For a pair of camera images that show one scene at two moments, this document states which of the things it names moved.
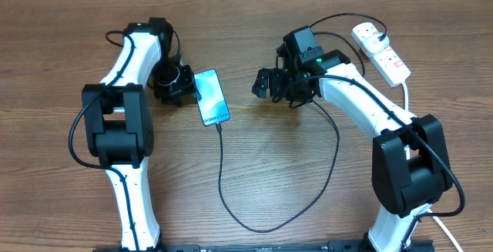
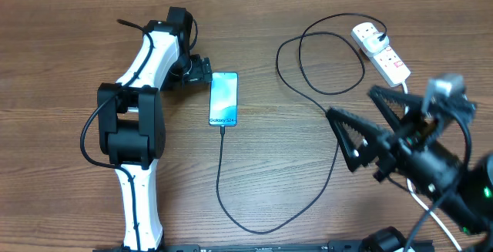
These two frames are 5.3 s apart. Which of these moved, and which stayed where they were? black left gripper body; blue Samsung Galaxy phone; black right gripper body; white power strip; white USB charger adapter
Moved: blue Samsung Galaxy phone; black left gripper body; black right gripper body
Stayed: white power strip; white USB charger adapter
